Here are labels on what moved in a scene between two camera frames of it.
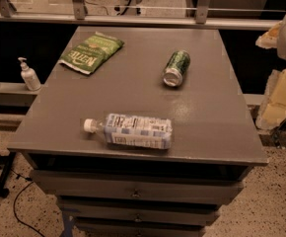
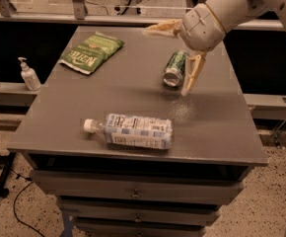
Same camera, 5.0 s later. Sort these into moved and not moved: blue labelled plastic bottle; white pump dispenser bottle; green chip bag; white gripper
Moved: white gripper
Not moved: green chip bag; blue labelled plastic bottle; white pump dispenser bottle
